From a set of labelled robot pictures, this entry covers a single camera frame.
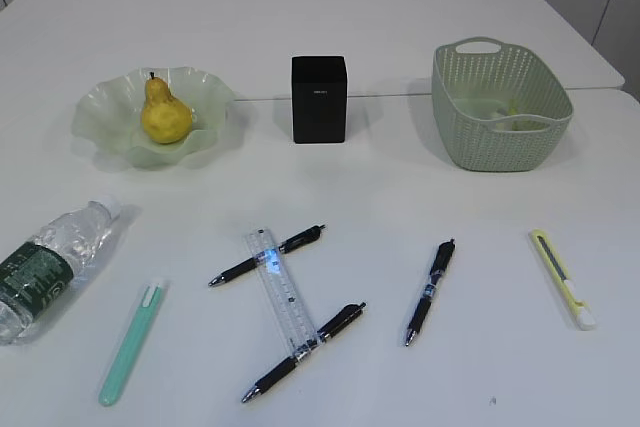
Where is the yellow pear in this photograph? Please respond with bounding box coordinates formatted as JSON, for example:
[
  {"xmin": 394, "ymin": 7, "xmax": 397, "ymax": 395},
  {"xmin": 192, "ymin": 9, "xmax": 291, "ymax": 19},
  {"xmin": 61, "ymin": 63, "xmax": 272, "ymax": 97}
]
[{"xmin": 140, "ymin": 71, "xmax": 193, "ymax": 145}]

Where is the yellow white waste paper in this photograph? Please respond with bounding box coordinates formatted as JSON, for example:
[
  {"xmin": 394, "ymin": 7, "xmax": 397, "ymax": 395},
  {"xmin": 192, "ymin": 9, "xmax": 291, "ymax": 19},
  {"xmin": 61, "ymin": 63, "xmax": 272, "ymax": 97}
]
[{"xmin": 490, "ymin": 98, "xmax": 547, "ymax": 132}]

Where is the mint green pen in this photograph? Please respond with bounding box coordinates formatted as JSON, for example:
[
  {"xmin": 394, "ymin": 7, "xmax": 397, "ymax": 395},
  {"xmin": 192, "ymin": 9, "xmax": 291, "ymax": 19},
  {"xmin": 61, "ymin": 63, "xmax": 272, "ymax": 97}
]
[{"xmin": 98, "ymin": 279, "xmax": 167, "ymax": 407}]

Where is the clear plastic water bottle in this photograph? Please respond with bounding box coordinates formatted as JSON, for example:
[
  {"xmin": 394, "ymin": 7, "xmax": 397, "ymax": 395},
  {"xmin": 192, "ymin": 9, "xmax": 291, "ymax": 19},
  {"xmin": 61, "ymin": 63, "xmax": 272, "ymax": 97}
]
[{"xmin": 1, "ymin": 195, "xmax": 122, "ymax": 346}]

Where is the black pen upper left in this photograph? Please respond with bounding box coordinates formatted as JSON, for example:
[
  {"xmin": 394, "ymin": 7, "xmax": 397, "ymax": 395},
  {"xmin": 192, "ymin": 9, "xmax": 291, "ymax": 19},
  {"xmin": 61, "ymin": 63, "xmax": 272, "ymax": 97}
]
[{"xmin": 208, "ymin": 225, "xmax": 325, "ymax": 287}]

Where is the black pen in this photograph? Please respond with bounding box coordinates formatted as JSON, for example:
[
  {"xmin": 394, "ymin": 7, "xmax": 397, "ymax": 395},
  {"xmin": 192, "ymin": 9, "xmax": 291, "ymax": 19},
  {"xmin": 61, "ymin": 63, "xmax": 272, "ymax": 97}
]
[
  {"xmin": 208, "ymin": 225, "xmax": 325, "ymax": 287},
  {"xmin": 241, "ymin": 302, "xmax": 366, "ymax": 403},
  {"xmin": 404, "ymin": 239, "xmax": 455, "ymax": 347}
]

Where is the black square pen holder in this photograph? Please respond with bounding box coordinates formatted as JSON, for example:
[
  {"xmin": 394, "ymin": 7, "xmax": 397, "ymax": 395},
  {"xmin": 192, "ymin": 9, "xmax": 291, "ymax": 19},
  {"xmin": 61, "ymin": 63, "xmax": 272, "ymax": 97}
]
[{"xmin": 291, "ymin": 56, "xmax": 348, "ymax": 144}]

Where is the black pen lower middle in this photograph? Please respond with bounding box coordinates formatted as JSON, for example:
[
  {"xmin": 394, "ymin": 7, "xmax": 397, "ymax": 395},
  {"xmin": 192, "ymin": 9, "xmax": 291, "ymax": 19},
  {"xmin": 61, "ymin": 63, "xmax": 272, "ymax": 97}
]
[{"xmin": 241, "ymin": 302, "xmax": 366, "ymax": 403}]

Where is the black pen right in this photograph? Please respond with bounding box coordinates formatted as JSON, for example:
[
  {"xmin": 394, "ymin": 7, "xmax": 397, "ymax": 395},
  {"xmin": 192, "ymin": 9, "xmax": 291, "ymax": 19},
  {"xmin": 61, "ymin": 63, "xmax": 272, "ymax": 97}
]
[{"xmin": 404, "ymin": 239, "xmax": 455, "ymax": 347}]

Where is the clear plastic ruler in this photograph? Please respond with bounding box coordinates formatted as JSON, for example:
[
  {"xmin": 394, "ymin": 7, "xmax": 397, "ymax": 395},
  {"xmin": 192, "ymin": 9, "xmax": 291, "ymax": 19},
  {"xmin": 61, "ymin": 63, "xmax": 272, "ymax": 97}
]
[{"xmin": 245, "ymin": 229, "xmax": 319, "ymax": 361}]

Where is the green woven plastic basket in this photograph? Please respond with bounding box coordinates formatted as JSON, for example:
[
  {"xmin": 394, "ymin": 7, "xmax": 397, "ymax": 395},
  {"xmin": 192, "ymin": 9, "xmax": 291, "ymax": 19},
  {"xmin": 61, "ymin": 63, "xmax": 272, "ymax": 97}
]
[{"xmin": 431, "ymin": 37, "xmax": 574, "ymax": 173}]

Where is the green wavy glass plate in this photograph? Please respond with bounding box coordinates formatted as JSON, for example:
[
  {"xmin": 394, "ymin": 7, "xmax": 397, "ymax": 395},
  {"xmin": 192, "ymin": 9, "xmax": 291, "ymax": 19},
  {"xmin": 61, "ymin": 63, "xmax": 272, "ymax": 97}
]
[{"xmin": 71, "ymin": 67, "xmax": 235, "ymax": 168}]

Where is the yellow utility knife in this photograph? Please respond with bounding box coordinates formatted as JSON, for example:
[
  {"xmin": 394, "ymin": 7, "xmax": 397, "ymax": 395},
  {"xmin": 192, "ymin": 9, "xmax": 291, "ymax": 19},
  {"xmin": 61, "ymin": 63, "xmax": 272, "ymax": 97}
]
[{"xmin": 529, "ymin": 229, "xmax": 597, "ymax": 331}]

